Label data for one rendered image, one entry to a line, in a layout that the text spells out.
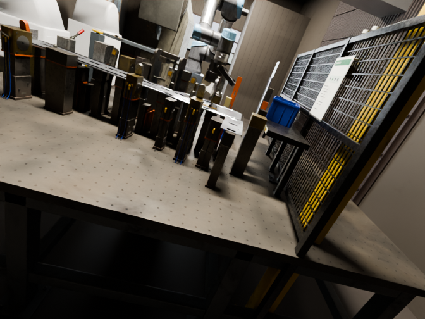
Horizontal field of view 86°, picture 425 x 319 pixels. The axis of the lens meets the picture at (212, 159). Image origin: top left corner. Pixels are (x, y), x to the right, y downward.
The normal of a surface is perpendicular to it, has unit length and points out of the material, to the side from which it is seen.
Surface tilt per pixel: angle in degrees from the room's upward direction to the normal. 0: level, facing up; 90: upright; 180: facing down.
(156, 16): 90
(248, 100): 90
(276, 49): 90
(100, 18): 80
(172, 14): 90
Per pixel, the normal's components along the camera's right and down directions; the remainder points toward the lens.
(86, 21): 0.01, 0.23
